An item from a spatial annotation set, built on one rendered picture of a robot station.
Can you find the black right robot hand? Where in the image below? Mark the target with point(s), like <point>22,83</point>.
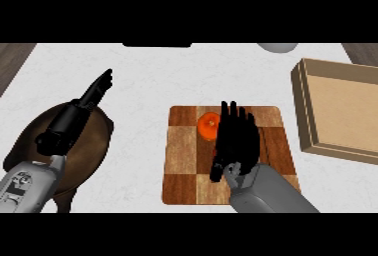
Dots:
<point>238,140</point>

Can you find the pale grey round object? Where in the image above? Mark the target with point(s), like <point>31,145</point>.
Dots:
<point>277,47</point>

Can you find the checkered wooden cutting board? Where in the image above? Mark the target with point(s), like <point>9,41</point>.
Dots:
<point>184,153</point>

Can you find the brown wooden bowl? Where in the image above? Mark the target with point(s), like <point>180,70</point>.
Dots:
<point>86,146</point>

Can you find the cardboard box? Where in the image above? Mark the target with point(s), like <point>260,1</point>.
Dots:
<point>339,110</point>

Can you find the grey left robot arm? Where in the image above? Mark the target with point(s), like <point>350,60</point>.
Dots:
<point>26,186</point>

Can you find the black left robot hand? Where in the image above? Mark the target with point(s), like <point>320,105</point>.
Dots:
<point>66,126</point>

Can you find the black flat appliance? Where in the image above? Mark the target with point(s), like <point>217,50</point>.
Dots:
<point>156,44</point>

